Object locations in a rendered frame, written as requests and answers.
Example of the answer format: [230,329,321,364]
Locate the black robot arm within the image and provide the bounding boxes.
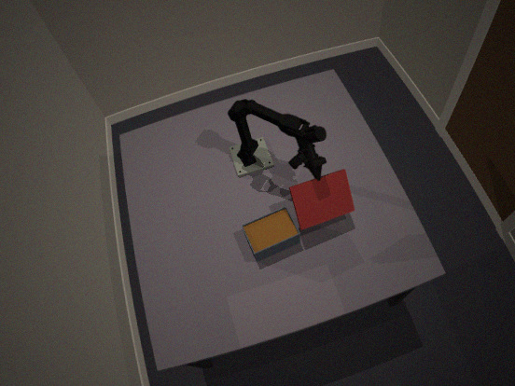
[228,99,327,170]

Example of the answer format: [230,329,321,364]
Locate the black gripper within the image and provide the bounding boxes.
[299,144,327,181]

